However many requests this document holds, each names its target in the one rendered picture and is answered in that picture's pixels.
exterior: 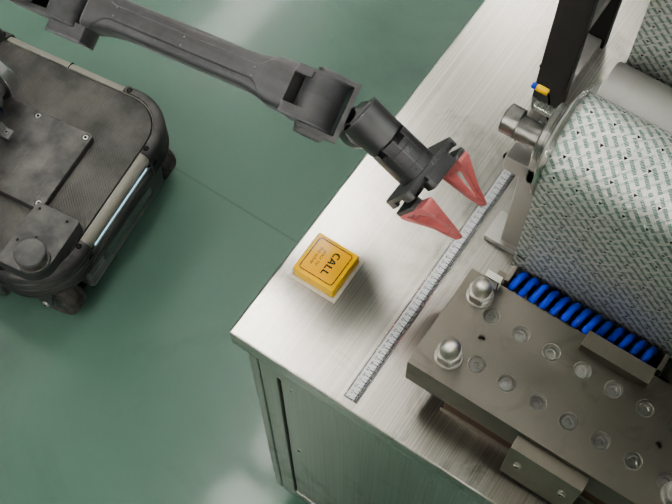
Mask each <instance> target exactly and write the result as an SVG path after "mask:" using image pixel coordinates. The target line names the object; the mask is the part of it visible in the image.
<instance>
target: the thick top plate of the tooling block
mask: <svg viewBox="0 0 672 504"><path fill-rule="evenodd" d="M481 276H485V275H483V274H482V273H480V272H478V271H477V270H475V269H473V268H471V270H470V271H469V272H468V274H467V275H466V277H465V278H464V280H463V281H462V283H461V284H460V286H459V287H458V288H457V290H456V291H455V293H454V294H453V296H452V297H451V299H450V300H449V302H448V303H447V304H446V306H445V307H444V309H443V310H442V312H441V313H440V315H439V316H438V318H437V319H436V321H435V322H434V323H433V325H432V326H431V328H430V329H429V331H428V332H427V334H426V335H425V337H424V338H423V339H422V341H421V342H420V344H419V345H418V347H417V348H416V350H415V351H414V353H413V354H412V355H411V357H410V358H409V360H408V362H407V368H406V374H405V377H406V378H407V379H409V380H410V381H412V382H413V383H415V384H417V385H418V386H420V387H421V388H423V389H425V390H426V391H428V392H429V393H431V394H433V395H434V396H436V397H437V398H439V399H441V400H442V401H444V402H445V403H447V404H448V405H450V406H452V407H453V408H455V409H456V410H458V411H460V412H461V413H463V414H464V415H466V416H468V417H469V418H471V419H472V420H474V421H475V422H477V423H479V424H480V425H482V426H483V427H485V428H487V429H488V430H490V431H491V432H493V433H495V434H496V435H498V436H499V437H501V438H503V439H504V440H506V441H507V442H509V443H510V444H513V443H514V441H515V439H516V438H517V436H518V435H520V436H522V437H523V438H525V439H526V440H528V441H530V442H531V443H533V444H534V445H536V446H538V447H539V448H541V449H542V450H544V451H546V452H547V453H549V454H550V455H552V456H554V457H555V458H557V459H558V460H560V461H562V462H563V463H565V464H566V465H568V466H570V467H571V468H573V469H574V470H576V471H578V472H579V473H581V474H582V475H584V476H586V477H587V478H589V481H588V483H587V485H586V486H585V488H584V490H585V491H587V492H588V493H590V494H592V495H593V496H595V497H596V498H598V499H599V500H601V501H603V502H604V503H606V504H663V503H662V501H661V498H660V491H661V489H662V487H663V486H664V485H665V484H666V483H668V482H670V481H672V385H670V384H669V383H667V382H665V381H663V380H662V379H660V378H658V377H657V376H655V375H653V377H652V379H651V381H650V382H649V384H648V385H647V387H646V388H645V389H644V388H643V387H641V386H639V385H637V384H636V383H634V382H632V381H631V380H629V379H627V378H626V377H624V376H622V375H621V374H619V373H617V372H616V371H614V370H612V369H611V368H609V367H607V366H605V365H604V364H602V363H600V362H599V361H597V360H595V359H594V358H592V357H590V356H589V355H587V354H585V353H584V352H582V351H580V350H579V347H580V345H581V343H582V342H583V340H584V338H585V337H586V335H585V334H584V333H582V332H580V331H578V330H577V329H575V328H573V327H572V326H570V325H568V324H567V323H565V322H563V321H561V320H560V319H558V318H556V317H555V316H553V315H551V314H550V313H548V312H546V311H545V310H543V309H541V308H539V307H538V306H536V305H534V304H533V303H531V302H529V301H528V300H526V299H524V298H522V297H521V296H519V295H517V294H516V293H514V292H512V291H511V290H509V289H507V288H505V287H504V286H502V285H501V286H500V287H499V289H498V290H495V289H493V293H494V299H493V302H492V304H491V305H490V306H489V307H487V308H484V309H477V308H474V307H472V306H471V305H470V304H469V303H468V302H467V300H466V291H467V289H468V288H469V286H470V284H471V282H474V280H475V279H476V278H478V277H481ZM446 338H454V339H456V340H458V341H459V343H460V345H461V346H462V354H463V360H462V363H461V364H460V366H459V367H457V368H456V369H453V370H444V369H442V368H440V367H439V366H438V365H437V364H436V362H435V360H434V352H435V350H436V348H437V347H438V345H439V343H441V342H442V341H443V340H445V339H446Z"/></svg>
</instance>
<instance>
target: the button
mask: <svg viewBox="0 0 672 504"><path fill-rule="evenodd" d="M358 263H359V256H358V255H357V254H355V253H353V252H352V251H350V250H348V249H347V248H345V247H343V246H342V245H340V244H338V243H337V242H335V241H333V240H332V239H330V238H328V237H327V236H325V235H323V234H322V233H319V234H318V235H317V237H316V238H315V239H314V240H313V242H312V243H311V244H310V246H309V247H308V248H307V250H306V251H305V252H304V254H303V255H302V256H301V257H300V259H299V260H298V261H297V263H296V264H295V265H294V267H293V272H294V275H296V276H298V277H299V278H301V279H302V280H304V281H306V282H307V283H309V284H311V285H312V286H314V287H315V288H317V289H319V290H320V291H322V292H323V293H325V294H327V295H328V296H330V297H334V296H335V294H336V293H337V292H338V290H339V289H340V287H341V286H342V285H343V283H344V282H345V281H346V279H347V278H348V277H349V275H350V274H351V273H352V271H353V270H354V268H355V267H356V266H357V264H358Z"/></svg>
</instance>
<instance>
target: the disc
mask: <svg viewBox="0 0 672 504"><path fill-rule="evenodd" d="M597 91H598V84H597V83H596V82H593V83H591V84H590V85H588V86H587V88H586V89H585V90H584V91H583V92H582V94H581V95H580V96H579V97H578V99H577V100H576V102H575V103H574V105H573V106H572V108H571V109H570V111H569V112H568V114H567V115H566V117H565V118H564V120H563V122H562V123H561V125H560V127H559V128H558V130H557V132H556V133H555V135H554V137H553V139H552V140H551V142H550V144H549V146H548V148H547V150H546V152H545V154H544V156H543V157H542V160H541V162H540V164H539V166H538V168H537V170H536V172H535V175H534V177H533V180H532V183H531V186H530V194H532V195H534V194H535V191H536V188H537V185H538V182H539V179H540V176H541V174H542V172H543V169H544V167H545V165H546V163H547V161H548V159H549V157H550V155H551V153H552V151H553V149H554V147H555V145H556V143H557V142H558V140H559V138H560V136H561V135H562V133H563V131H564V129H565V128H566V126H567V125H568V123H569V121H570V120H571V118H572V117H573V115H574V114H575V112H576V111H577V109H578V108H579V106H580V105H581V104H582V102H583V101H584V100H585V99H586V97H587V96H588V95H589V94H590V93H592V92H594V93H596V94H597Z"/></svg>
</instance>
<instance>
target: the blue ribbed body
mask: <svg viewBox="0 0 672 504"><path fill-rule="evenodd" d="M529 278H530V277H529V273H528V272H526V271H523V272H521V273H519V274H518V275H514V276H513V278H512V279H511V281H510V284H509V285H508V289H509V290H511V291H514V290H515V289H516V288H517V287H518V290H517V295H519V296H521V297H522V298H523V297H524V296H525V295H526V294H527V293H528V297H527V300H528V301H529V302H531V303H533V304H534V303H535V302H536V301H537V300H539V302H538V307H539V308H541V309H543V310H545V309H546V308H547V307H548V306H549V309H548V313H550V314H551V315H553V316H556V315H557V314H558V313H559V312H560V314H559V319H560V320H561V321H563V322H566V321H568V320H569V319H570V322H569V325H570V326H572V327H573V328H575V329H576V328H578V327H579V326H580V325H581V327H580V332H582V333H584V334H585V335H587V334H588V332H589V331H592V332H594V333H595V334H597V335H599V336H601V337H602V338H604V339H606V340H607V341H609V342H611V343H612V344H614V345H616V346H618V347H619V348H621V349H623V350H624V351H626V352H628V353H630V354H631V355H633V356H635V357H636V358H638V359H640V360H641V361H643V362H645V363H647V364H648V365H650V366H652V367H653V368H657V367H658V365H659V364H660V362H661V359H659V358H657V355H658V348H656V347H654V346H652V347H650V348H649V349H648V350H647V351H646V348H647V342H646V341H645V340H640V341H638V342H637V343H636V344H635V342H636V336H635V335H634V334H628V335H627V336H626V337H625V338H624V336H625V329H624V328H622V327H619V328H617V329H615V330H614V323H613V322H612V321H607V322H605V323H604V324H603V316H601V315H596V316H594V317H593V318H592V316H593V312H592V310H591V309H590V308H586V309H584V310H583V311H582V305H581V303H579V302H575V303H573V304H572V305H571V298H570V297H569V296H564V297H562V298H561V293H560V291H559V290H553V291H552V292H550V286H549V285H548V284H542V285H541V286H540V281H539V279H538V278H536V277H535V278H531V279H530V280H529ZM539 286H540V287H539ZM560 298H561V299H560ZM581 311H582V312H581ZM613 330H614V331H613Z"/></svg>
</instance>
